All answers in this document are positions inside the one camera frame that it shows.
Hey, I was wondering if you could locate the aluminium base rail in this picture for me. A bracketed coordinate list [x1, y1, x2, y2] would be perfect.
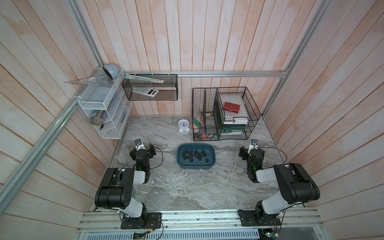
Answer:
[77, 206, 324, 233]

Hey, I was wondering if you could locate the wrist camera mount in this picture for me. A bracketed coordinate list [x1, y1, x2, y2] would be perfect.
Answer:
[135, 139, 146, 151]
[248, 139, 259, 154]

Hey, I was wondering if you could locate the black wire wall basket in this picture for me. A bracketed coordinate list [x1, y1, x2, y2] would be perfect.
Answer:
[122, 74, 179, 101]

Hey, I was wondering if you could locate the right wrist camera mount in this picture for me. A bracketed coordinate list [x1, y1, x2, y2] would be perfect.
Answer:
[248, 139, 259, 154]

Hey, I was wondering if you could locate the black wire desk organizer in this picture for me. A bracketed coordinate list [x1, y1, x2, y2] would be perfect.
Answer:
[192, 87, 261, 142]

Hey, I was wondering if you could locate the small white alarm clock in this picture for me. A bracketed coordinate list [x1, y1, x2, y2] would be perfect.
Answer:
[178, 119, 190, 134]

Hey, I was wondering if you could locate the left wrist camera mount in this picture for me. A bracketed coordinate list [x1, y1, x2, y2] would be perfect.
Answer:
[135, 139, 146, 151]

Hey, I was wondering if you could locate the white tray in organizer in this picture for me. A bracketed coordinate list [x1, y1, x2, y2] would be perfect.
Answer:
[223, 117, 249, 125]

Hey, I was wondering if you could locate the white wire wall shelf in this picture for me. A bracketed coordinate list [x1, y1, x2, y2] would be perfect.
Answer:
[78, 69, 132, 140]

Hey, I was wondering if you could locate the white calculator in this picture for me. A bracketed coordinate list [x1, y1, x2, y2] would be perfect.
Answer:
[133, 88, 159, 98]

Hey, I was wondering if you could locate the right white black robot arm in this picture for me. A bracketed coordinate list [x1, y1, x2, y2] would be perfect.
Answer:
[238, 145, 321, 227]

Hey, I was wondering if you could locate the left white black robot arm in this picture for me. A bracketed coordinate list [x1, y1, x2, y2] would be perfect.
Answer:
[95, 140, 156, 229]

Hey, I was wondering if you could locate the red wallet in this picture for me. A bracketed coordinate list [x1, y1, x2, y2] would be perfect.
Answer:
[223, 102, 241, 114]

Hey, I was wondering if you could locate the clear plastic ruler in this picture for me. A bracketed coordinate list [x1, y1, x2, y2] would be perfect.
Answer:
[124, 74, 164, 84]

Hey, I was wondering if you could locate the dark teal storage box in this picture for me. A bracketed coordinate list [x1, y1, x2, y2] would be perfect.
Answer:
[177, 144, 216, 170]

